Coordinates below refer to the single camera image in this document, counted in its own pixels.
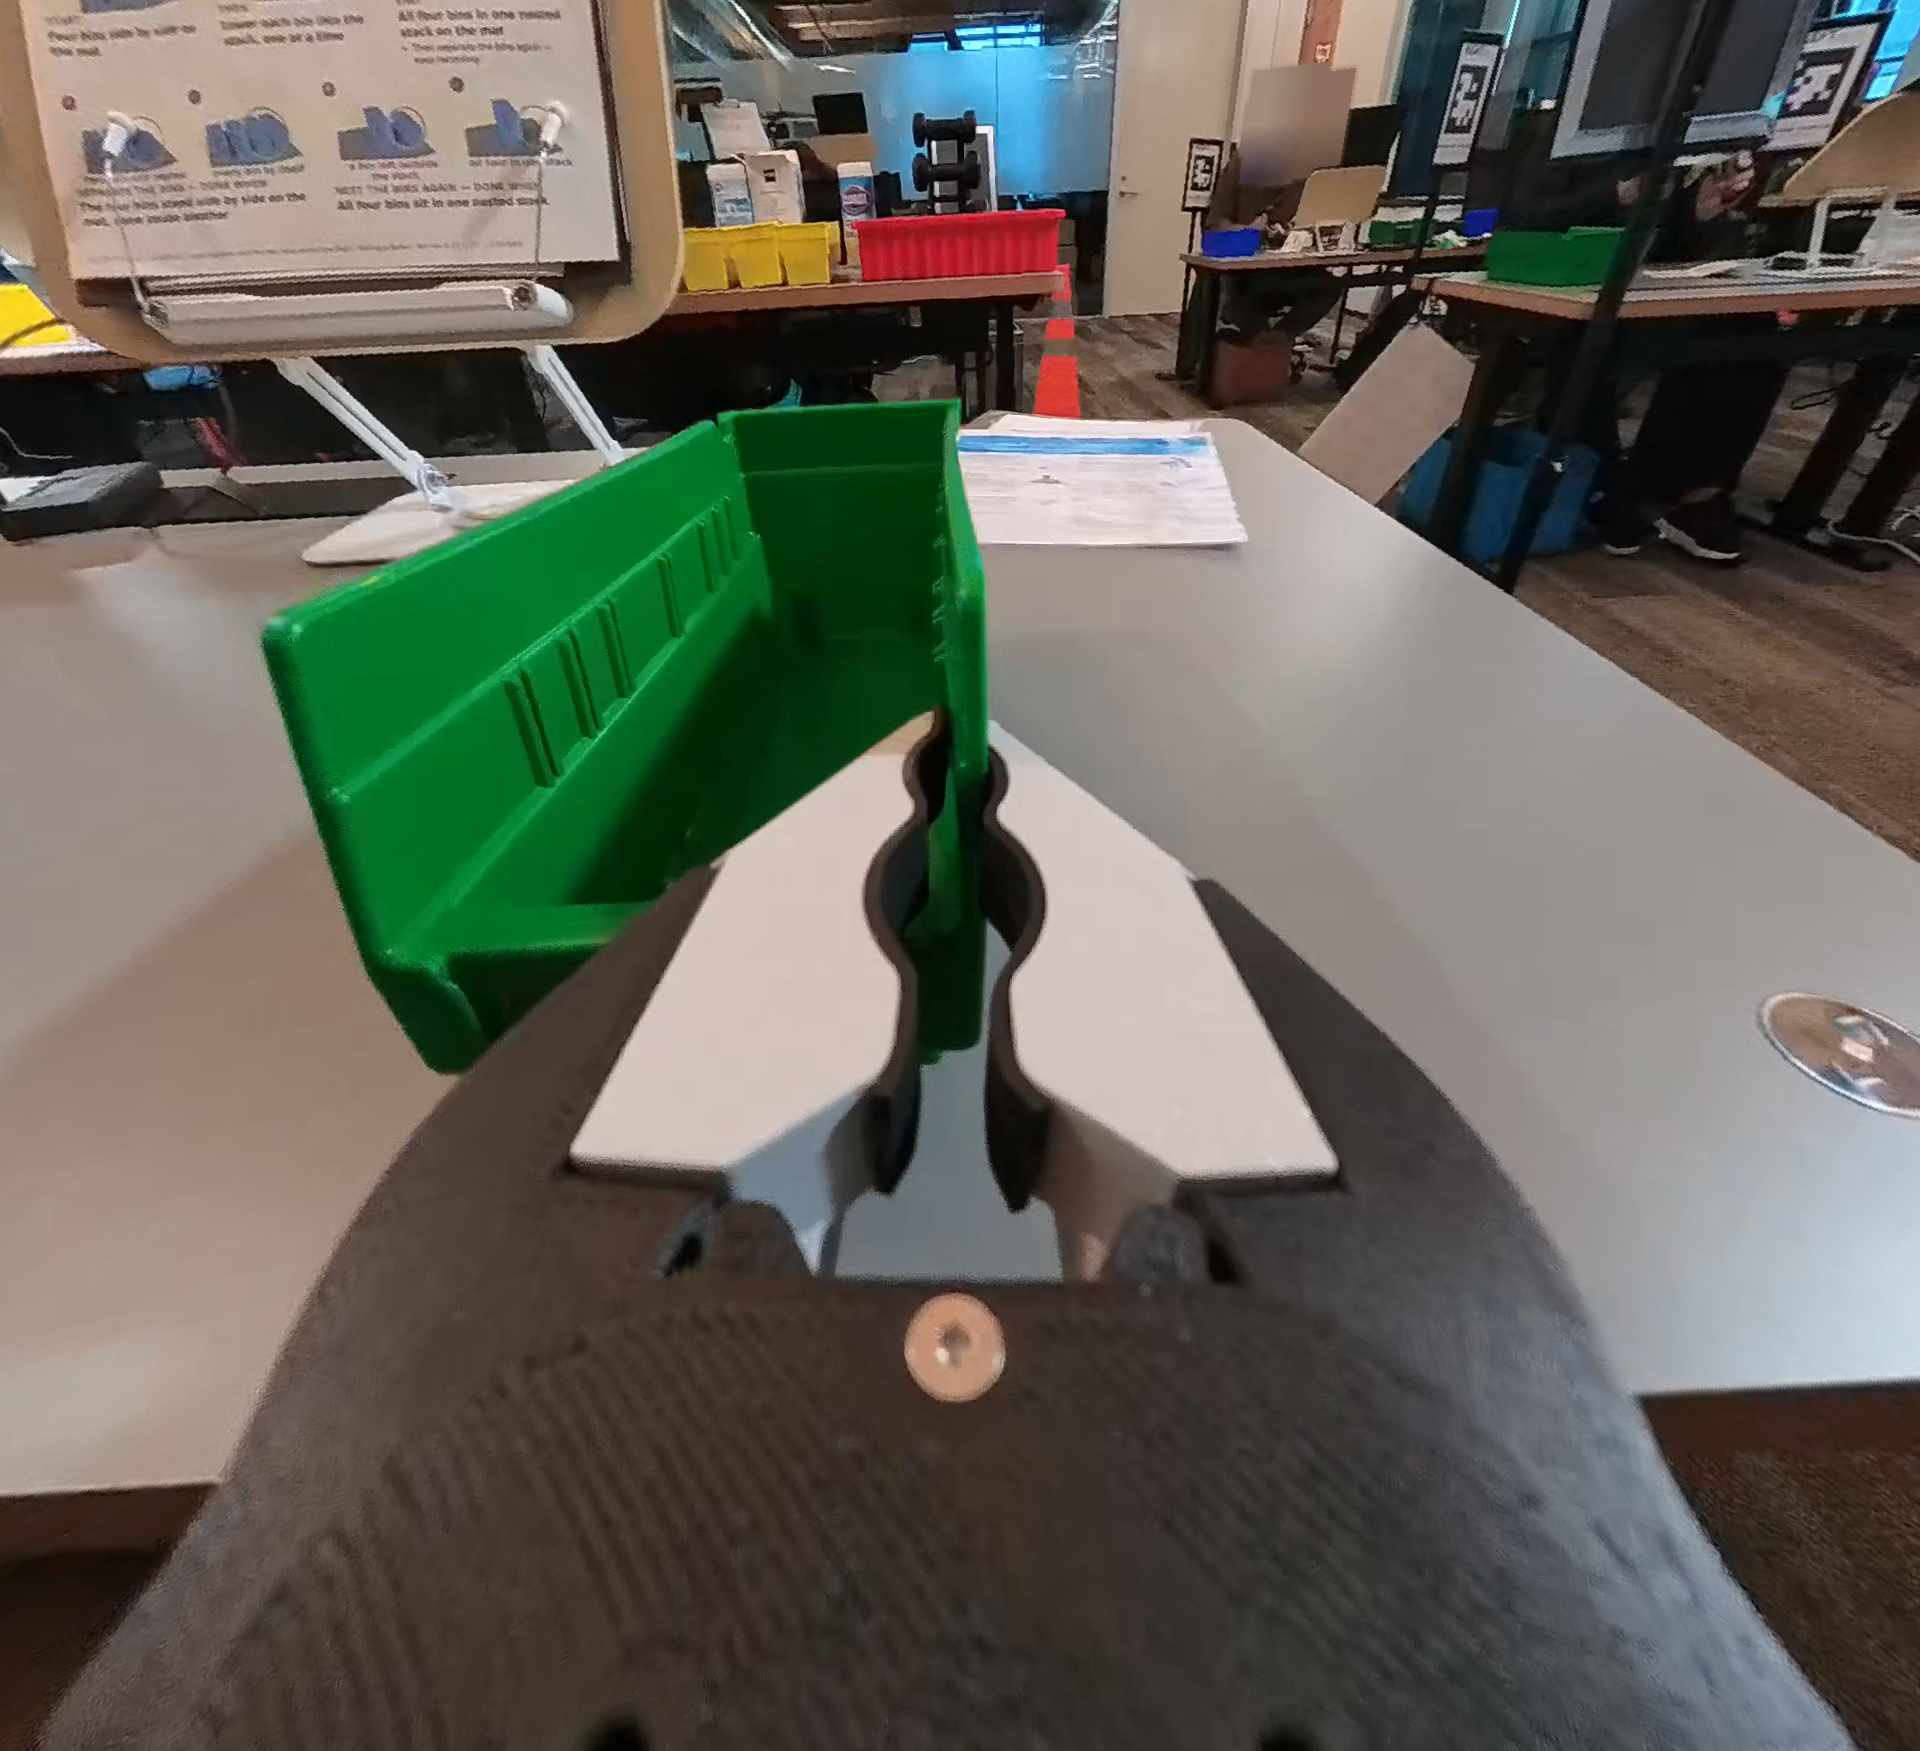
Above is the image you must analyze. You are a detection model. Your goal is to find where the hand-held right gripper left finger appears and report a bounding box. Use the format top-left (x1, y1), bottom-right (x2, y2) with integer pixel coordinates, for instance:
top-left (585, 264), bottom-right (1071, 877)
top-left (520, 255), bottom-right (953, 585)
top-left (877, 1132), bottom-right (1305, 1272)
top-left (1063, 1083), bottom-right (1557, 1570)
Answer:
top-left (567, 709), bottom-right (955, 1278)

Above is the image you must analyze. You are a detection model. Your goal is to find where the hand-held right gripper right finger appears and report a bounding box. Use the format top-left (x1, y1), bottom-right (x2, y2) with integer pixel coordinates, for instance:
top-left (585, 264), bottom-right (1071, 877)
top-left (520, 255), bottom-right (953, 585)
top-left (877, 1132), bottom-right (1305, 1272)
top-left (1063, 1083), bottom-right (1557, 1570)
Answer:
top-left (977, 725), bottom-right (1341, 1286)

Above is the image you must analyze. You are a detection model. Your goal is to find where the grey desk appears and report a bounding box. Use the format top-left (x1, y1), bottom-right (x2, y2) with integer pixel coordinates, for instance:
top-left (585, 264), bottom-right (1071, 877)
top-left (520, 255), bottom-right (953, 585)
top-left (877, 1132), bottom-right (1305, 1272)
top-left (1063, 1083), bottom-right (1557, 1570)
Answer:
top-left (0, 414), bottom-right (1920, 1497)

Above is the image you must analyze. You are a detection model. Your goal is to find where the round metal desk grommet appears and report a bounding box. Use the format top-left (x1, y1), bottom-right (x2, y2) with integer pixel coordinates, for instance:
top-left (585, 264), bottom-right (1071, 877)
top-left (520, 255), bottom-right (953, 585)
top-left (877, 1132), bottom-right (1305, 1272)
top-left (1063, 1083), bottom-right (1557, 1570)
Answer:
top-left (1758, 991), bottom-right (1920, 1118)

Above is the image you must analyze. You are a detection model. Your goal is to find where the white blue printed leaflet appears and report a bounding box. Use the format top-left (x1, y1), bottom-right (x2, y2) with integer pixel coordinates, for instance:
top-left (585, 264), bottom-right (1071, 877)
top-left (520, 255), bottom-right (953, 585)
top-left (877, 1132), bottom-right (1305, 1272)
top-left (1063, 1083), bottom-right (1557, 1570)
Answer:
top-left (953, 414), bottom-right (1251, 549)

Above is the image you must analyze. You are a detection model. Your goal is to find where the blue bag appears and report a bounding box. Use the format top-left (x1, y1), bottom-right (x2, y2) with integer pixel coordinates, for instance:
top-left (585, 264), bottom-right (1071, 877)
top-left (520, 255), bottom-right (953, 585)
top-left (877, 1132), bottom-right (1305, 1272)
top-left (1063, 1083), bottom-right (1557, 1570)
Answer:
top-left (1399, 429), bottom-right (1603, 570)

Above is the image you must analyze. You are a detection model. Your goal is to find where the grey flat board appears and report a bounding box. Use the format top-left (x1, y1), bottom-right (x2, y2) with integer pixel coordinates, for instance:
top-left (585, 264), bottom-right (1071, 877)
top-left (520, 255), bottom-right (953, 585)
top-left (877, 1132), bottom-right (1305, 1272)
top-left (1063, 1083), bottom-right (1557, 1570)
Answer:
top-left (1297, 324), bottom-right (1482, 510)

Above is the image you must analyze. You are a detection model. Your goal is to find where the brown bag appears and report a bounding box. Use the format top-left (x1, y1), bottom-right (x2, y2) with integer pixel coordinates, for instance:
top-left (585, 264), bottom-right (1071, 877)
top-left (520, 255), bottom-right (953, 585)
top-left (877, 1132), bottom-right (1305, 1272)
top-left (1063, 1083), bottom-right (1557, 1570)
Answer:
top-left (1205, 333), bottom-right (1297, 412)

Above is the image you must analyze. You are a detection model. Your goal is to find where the orange traffic cone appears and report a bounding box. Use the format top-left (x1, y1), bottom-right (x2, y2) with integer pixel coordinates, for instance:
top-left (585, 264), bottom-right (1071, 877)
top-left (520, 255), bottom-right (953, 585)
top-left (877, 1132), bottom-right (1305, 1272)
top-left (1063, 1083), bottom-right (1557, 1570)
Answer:
top-left (1030, 266), bottom-right (1085, 418)

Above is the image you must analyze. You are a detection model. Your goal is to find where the long wooden edged table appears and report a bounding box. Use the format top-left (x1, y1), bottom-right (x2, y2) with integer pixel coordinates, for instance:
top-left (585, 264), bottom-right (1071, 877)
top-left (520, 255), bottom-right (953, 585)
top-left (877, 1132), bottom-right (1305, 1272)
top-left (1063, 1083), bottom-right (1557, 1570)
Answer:
top-left (657, 269), bottom-right (1063, 422)
top-left (1414, 266), bottom-right (1920, 575)

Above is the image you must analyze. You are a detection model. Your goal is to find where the red plastic bin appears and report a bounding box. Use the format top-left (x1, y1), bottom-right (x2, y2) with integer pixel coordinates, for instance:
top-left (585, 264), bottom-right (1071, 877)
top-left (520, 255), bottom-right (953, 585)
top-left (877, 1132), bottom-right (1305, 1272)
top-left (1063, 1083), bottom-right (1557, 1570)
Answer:
top-left (853, 209), bottom-right (1067, 283)

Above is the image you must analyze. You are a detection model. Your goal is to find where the beige document holder stand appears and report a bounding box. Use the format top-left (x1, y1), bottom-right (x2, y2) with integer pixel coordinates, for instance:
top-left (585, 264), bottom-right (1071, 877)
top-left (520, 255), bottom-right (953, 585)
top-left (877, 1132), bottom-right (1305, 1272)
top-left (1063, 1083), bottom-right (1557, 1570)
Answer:
top-left (0, 0), bottom-right (679, 567)
top-left (1780, 89), bottom-right (1920, 283)
top-left (1293, 163), bottom-right (1390, 253)

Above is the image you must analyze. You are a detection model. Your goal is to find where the white cardboard box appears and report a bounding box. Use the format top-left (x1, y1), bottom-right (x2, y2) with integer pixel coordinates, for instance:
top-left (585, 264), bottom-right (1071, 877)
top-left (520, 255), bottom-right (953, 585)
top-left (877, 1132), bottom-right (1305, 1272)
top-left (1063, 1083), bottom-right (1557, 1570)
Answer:
top-left (701, 148), bottom-right (805, 233)

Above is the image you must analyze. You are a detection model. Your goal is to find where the black stand pole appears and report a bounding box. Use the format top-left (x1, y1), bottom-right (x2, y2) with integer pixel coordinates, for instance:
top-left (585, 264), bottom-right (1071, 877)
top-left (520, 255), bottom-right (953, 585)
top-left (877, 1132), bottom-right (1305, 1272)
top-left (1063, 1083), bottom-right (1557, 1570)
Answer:
top-left (1495, 0), bottom-right (1771, 591)

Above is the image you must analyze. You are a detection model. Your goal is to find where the black dumbbell rack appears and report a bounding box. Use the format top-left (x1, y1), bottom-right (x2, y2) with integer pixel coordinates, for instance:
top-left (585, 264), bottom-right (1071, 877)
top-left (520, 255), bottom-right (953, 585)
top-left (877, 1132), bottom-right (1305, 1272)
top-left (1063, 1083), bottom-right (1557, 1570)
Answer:
top-left (909, 112), bottom-right (993, 219)

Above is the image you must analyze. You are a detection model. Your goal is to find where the white door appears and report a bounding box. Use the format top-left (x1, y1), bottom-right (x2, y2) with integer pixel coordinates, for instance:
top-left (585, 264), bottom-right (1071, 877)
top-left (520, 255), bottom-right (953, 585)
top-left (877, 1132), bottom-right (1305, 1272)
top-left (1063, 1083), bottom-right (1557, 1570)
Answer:
top-left (1129, 0), bottom-right (1256, 318)

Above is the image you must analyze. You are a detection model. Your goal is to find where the interior glass window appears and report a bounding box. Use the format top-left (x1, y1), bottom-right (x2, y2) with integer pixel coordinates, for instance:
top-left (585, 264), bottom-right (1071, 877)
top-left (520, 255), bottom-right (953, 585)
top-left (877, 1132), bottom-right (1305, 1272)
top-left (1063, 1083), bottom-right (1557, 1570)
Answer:
top-left (657, 0), bottom-right (1131, 207)

